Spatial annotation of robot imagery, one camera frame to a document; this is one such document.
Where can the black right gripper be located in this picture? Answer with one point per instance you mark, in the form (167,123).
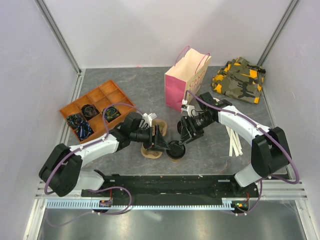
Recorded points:
(187,135)

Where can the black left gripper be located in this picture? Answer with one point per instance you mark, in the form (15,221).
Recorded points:
(156,142)

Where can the black cup lid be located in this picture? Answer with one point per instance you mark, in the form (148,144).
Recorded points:
(179,127)
(176,150)

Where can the brown pulp cup carrier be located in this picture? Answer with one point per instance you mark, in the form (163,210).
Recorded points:
(152,154)

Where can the pink and cream paper bag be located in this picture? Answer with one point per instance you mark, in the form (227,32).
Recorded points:
(187,74)

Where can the brown paper cup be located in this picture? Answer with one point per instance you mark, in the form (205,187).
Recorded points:
(174,159)

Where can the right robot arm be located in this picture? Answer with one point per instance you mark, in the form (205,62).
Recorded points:
(269,147)

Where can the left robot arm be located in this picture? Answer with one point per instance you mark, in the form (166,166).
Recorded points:
(62,171)

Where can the white wrapped straw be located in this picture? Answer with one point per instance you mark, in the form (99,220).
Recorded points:
(239,146)
(233,143)

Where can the blue striped rolled tie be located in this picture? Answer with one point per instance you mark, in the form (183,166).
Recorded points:
(84,130)

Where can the brown rolled tie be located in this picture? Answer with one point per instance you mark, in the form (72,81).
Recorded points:
(89,111)

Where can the camouflage folded cloth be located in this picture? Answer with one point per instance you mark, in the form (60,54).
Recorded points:
(241,80)

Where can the orange compartment tray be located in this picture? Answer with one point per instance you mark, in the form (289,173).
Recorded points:
(108,94)

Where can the dark rolled tie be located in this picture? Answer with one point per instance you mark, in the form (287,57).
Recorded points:
(74,120)

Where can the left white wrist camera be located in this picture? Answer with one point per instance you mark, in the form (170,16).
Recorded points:
(148,118)

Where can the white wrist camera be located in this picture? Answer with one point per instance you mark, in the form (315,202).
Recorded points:
(148,118)
(185,107)

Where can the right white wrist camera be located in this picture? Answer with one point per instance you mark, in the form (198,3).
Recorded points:
(185,107)

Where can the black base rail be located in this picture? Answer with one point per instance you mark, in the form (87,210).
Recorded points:
(172,189)

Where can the white slotted cable duct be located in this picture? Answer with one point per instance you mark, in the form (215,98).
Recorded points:
(90,204)

